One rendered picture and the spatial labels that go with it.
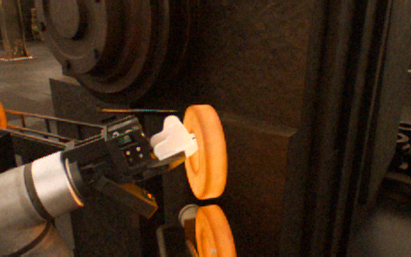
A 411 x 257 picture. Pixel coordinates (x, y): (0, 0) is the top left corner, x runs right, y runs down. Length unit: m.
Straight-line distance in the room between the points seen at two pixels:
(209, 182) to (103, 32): 0.42
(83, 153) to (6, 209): 0.12
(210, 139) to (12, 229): 0.30
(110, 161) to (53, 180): 0.08
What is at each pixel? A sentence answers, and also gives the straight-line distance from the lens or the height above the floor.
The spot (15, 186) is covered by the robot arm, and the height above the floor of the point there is 0.90.
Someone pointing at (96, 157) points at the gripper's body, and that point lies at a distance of 0.54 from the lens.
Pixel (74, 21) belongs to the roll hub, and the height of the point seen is 1.10.
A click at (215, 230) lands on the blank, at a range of 0.63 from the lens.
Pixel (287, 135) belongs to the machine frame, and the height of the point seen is 0.87.
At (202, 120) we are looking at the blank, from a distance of 0.53.
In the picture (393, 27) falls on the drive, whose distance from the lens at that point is 1.45.
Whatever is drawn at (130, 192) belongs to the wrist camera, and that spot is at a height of 0.86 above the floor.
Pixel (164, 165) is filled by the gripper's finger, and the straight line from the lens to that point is 0.53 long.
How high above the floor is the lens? 1.14
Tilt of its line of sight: 20 degrees down
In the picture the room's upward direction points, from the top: straight up
